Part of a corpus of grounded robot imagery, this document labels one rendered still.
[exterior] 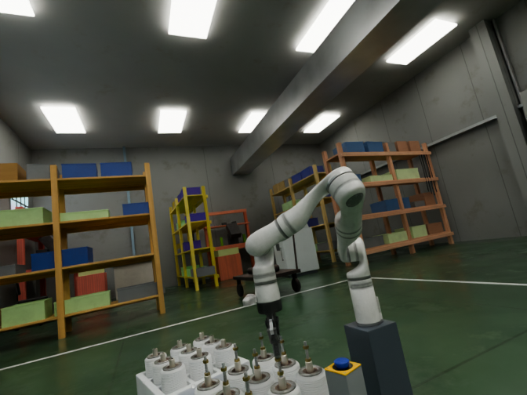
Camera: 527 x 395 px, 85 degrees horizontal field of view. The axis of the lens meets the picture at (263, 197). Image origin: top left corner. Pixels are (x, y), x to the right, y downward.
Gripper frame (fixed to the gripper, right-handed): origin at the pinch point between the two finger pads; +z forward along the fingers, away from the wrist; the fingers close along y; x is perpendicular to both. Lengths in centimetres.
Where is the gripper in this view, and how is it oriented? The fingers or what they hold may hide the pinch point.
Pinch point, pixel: (277, 349)
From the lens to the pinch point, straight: 96.8
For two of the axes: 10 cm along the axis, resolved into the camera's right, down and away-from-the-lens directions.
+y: 0.9, 1.5, 9.8
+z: 1.7, 9.7, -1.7
